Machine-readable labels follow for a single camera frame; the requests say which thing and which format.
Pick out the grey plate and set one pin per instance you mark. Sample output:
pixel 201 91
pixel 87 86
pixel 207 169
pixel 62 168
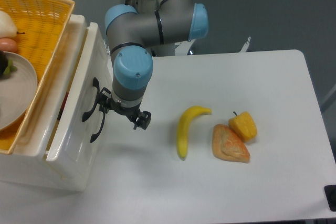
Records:
pixel 17 90

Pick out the yellow woven basket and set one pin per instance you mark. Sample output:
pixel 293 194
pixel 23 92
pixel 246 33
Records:
pixel 44 22

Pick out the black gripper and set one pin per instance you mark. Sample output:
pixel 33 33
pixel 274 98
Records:
pixel 140 119

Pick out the red bell pepper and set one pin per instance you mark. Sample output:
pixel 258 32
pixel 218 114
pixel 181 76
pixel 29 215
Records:
pixel 62 106

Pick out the white pear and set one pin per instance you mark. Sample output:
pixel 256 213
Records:
pixel 8 28

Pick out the white top drawer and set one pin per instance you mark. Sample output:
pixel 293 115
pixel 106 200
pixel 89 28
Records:
pixel 72 139

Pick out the dark eggplant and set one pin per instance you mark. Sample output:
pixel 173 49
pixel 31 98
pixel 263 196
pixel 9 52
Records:
pixel 6 65

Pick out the triangular toasted bread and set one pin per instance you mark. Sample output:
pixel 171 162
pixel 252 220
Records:
pixel 227 146

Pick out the white drawer cabinet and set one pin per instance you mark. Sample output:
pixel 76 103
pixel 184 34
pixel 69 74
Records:
pixel 27 164

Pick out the pink sausage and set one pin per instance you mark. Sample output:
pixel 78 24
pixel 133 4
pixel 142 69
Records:
pixel 7 44

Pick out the yellow bell pepper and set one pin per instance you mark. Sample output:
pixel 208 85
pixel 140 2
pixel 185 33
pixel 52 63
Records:
pixel 244 126

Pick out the yellow banana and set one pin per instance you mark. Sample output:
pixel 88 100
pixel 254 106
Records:
pixel 183 127

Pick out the black corner object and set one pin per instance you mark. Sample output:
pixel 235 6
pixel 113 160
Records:
pixel 330 193

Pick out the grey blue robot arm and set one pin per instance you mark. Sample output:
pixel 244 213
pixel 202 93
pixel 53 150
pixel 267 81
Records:
pixel 130 34

